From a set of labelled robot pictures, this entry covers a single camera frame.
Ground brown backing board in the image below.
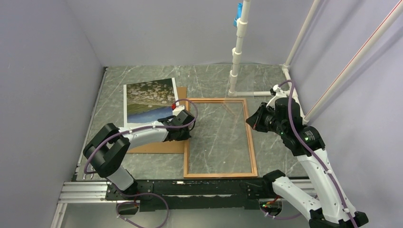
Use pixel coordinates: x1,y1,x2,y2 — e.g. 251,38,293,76
126,86,189,154

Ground landscape photo print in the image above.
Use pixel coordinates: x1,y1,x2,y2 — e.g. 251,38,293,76
123,78,179,127

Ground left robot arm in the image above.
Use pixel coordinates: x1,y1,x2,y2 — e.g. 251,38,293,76
83,110,196,200

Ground white pvc pipe stand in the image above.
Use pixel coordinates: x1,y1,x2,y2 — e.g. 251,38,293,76
227,0,403,125

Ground aluminium rail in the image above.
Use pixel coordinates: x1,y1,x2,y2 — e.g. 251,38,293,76
50,181,108,228

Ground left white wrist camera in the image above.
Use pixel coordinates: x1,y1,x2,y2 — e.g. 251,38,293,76
172,103,186,116

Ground wooden picture frame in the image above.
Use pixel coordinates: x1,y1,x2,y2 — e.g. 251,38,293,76
183,98,258,178

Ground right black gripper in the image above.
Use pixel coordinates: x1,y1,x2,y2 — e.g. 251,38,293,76
246,102,287,136

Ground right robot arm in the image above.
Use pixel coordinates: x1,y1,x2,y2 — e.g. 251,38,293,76
246,97,369,228

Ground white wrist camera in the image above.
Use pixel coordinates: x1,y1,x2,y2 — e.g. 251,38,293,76
172,103,186,116
270,85,287,98

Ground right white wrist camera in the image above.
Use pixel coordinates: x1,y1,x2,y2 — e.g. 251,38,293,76
270,85,287,98

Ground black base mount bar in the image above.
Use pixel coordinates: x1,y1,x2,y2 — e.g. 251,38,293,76
105,178,276,212

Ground blue clip on pipe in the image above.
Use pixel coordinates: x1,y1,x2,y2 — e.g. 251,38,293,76
233,3,243,27

